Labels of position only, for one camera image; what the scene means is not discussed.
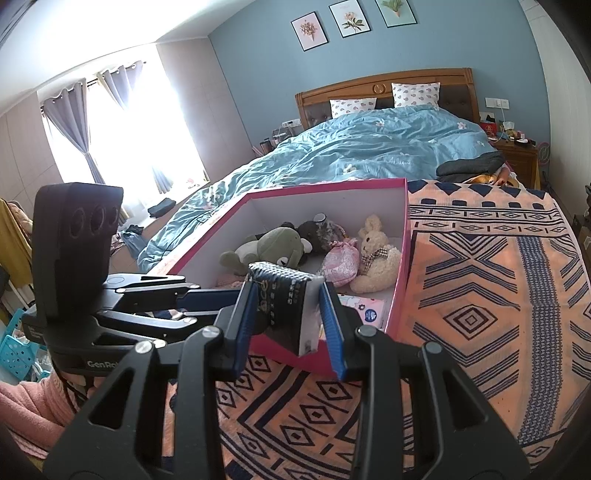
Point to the wooden headboard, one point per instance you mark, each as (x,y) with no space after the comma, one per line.
(383,81)

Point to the green frog plush toy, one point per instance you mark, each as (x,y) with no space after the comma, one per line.
(272,247)

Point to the person's left forearm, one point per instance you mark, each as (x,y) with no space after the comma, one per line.
(32,406)

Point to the teal plastic basket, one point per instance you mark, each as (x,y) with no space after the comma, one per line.
(18,346)

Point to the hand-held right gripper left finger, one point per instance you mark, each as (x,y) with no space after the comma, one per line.
(242,323)

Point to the red box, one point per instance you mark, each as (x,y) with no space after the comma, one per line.
(488,127)

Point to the pile of clothes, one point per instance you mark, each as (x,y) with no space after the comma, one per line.
(129,237)

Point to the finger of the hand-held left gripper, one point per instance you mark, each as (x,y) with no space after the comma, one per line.
(203,296)
(152,325)

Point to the dark folded cloth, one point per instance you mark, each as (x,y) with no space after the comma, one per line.
(161,206)

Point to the wooden nightstand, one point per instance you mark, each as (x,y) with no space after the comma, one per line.
(519,161)

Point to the cream bunny plush toy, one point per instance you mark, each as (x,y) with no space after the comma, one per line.
(376,263)

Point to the purple curtain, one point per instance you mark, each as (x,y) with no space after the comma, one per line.
(78,134)
(138,129)

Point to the blue duvet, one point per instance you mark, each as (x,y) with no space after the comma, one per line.
(360,147)

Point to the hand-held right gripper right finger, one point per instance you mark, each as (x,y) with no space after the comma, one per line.
(333,332)

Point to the grey furry plush toy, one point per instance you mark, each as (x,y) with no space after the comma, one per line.
(318,233)

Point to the pink tissue pack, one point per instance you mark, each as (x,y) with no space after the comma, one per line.
(362,311)

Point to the framed flower picture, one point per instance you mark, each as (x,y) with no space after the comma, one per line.
(308,31)
(348,18)
(395,13)

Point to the white wall socket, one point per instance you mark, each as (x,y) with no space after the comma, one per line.
(291,123)
(497,103)

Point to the dark bag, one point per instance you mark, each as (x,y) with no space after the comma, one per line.
(582,217)

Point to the yellow garment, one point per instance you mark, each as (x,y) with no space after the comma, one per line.
(14,235)

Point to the black tissue pack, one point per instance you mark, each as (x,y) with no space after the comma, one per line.
(286,304)

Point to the white patterned pillow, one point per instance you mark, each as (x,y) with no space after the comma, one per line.
(353,107)
(415,94)

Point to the dark grey clothing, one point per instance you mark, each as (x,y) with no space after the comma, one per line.
(471,166)

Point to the pink cardboard box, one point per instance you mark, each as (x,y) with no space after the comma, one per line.
(295,355)

